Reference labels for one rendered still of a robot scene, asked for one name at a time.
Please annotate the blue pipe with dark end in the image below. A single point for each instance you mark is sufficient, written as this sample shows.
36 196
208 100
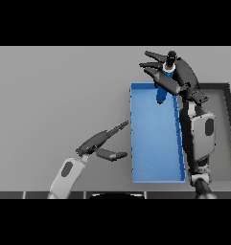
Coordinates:
166 83

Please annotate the dark grey bin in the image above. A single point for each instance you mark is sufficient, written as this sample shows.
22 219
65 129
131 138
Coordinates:
223 134

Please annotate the blue bin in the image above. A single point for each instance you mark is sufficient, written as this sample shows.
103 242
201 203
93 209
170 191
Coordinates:
155 137

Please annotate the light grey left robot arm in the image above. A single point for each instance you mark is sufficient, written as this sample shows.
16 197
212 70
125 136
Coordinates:
66 175

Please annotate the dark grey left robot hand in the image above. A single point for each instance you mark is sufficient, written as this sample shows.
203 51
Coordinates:
97 142

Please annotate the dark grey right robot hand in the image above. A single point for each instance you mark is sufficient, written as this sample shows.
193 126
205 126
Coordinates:
184 76

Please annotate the dark strip with pale lines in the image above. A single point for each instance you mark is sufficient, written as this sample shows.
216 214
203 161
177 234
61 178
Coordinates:
120 195

